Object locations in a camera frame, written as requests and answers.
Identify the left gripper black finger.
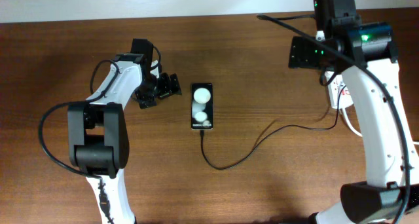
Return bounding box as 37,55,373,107
158,73,172,99
170,73,182,96

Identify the black smartphone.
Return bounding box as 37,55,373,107
191,83,214,130

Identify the black USB charging cable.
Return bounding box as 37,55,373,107
199,84,348,171

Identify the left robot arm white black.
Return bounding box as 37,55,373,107
67,39,181,223

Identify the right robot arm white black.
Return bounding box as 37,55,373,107
289,0,418,223

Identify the white power strip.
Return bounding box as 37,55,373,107
327,75,354,109

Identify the white power strip cord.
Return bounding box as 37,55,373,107
340,107,419,146

